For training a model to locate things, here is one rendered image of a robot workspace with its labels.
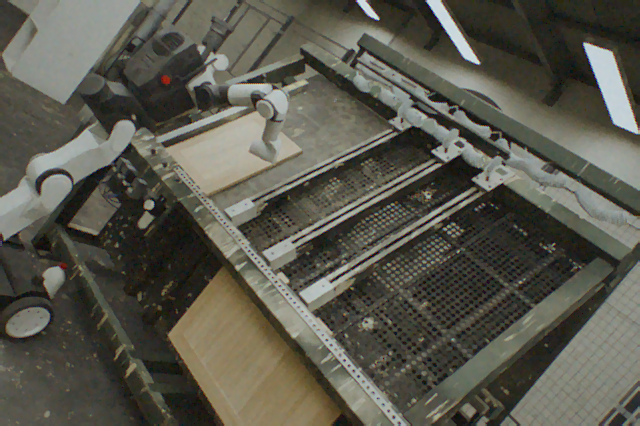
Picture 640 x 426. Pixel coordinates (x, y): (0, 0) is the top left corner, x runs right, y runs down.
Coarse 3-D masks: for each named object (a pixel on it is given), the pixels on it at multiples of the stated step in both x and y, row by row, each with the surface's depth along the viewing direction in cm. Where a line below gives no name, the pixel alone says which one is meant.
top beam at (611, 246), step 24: (312, 48) 336; (336, 72) 318; (360, 96) 309; (432, 120) 283; (432, 144) 276; (456, 168) 269; (480, 168) 256; (504, 192) 250; (528, 192) 243; (528, 216) 244; (552, 216) 233; (576, 216) 233; (576, 240) 228; (600, 240) 223; (624, 264) 225
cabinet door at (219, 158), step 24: (240, 120) 296; (264, 120) 296; (192, 144) 280; (216, 144) 281; (240, 144) 281; (288, 144) 281; (192, 168) 267; (216, 168) 267; (240, 168) 267; (264, 168) 268; (216, 192) 257
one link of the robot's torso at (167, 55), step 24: (144, 48) 226; (168, 48) 220; (192, 48) 219; (144, 72) 219; (168, 72) 219; (192, 72) 223; (144, 96) 221; (168, 96) 223; (192, 96) 229; (168, 120) 232
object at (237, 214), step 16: (400, 112) 275; (400, 128) 276; (368, 144) 274; (384, 144) 276; (336, 160) 265; (352, 160) 267; (304, 176) 256; (320, 176) 258; (272, 192) 248; (288, 192) 250; (240, 208) 239; (256, 208) 242; (240, 224) 242
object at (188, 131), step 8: (304, 80) 321; (296, 88) 316; (304, 88) 320; (224, 112) 297; (232, 112) 297; (240, 112) 300; (248, 112) 303; (200, 120) 292; (208, 120) 292; (216, 120) 292; (224, 120) 296; (184, 128) 286; (192, 128) 287; (200, 128) 289; (208, 128) 292; (160, 136) 281; (168, 136) 281; (176, 136) 282; (184, 136) 285; (168, 144) 282
